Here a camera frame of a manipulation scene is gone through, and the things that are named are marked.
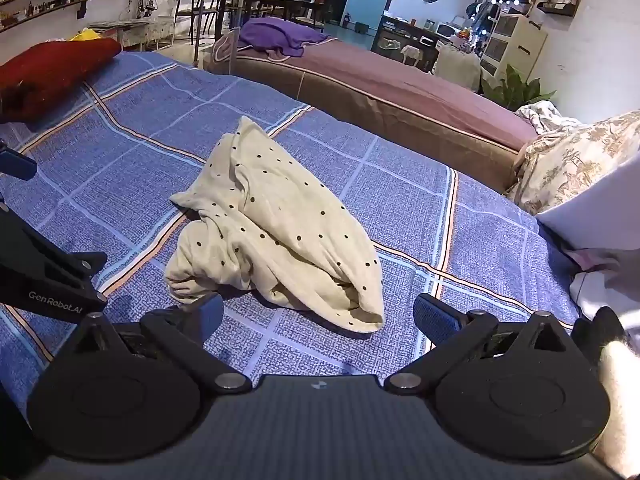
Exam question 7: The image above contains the clear stand pole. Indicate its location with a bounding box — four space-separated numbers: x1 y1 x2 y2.
227 0 247 77

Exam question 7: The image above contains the black wall shelf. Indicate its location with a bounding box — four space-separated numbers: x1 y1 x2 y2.
536 0 582 16

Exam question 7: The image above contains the pink white cloth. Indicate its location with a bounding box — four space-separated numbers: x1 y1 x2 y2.
567 247 640 322

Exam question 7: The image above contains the crumpled floral white blanket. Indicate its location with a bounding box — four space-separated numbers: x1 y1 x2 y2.
515 100 582 134

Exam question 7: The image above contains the mauve bed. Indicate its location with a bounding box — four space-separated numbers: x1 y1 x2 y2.
204 35 540 194

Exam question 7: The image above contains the black cloth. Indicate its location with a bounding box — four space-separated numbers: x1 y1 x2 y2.
571 306 628 363

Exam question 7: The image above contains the beige covered chair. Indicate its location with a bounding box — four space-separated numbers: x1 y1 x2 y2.
431 44 482 92

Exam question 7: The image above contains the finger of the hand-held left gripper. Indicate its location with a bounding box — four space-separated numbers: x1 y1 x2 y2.
0 142 39 181
0 201 109 291

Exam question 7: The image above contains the floral beige quilt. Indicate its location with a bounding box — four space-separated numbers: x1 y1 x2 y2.
505 110 640 217

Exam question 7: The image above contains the dark low cabinet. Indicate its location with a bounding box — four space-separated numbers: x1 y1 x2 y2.
372 13 452 72

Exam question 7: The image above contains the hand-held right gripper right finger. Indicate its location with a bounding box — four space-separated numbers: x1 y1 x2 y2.
384 293 599 395

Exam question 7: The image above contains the blue plaid bed sheet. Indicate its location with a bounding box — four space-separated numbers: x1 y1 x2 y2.
0 50 581 413

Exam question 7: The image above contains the cream drawer cabinet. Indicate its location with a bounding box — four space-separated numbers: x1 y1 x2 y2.
479 12 549 94

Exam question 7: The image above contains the white fuzzy cloth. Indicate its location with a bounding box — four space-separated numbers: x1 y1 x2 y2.
598 339 640 480

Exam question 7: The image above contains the white pillow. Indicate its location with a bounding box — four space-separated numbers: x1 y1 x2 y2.
536 154 640 252

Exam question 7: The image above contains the dark red blanket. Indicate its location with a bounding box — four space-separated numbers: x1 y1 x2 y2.
0 37 123 124

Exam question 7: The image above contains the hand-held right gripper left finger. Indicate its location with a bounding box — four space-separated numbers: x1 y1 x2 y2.
65 293 253 395

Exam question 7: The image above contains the purple blanket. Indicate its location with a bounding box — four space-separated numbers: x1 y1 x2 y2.
239 16 332 59

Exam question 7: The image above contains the green potted plant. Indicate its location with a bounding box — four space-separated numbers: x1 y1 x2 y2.
481 64 557 112

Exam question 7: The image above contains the cream polka dot shirt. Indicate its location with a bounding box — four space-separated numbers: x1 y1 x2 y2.
164 115 386 334

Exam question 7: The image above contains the black chair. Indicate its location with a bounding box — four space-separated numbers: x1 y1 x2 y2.
175 0 222 47

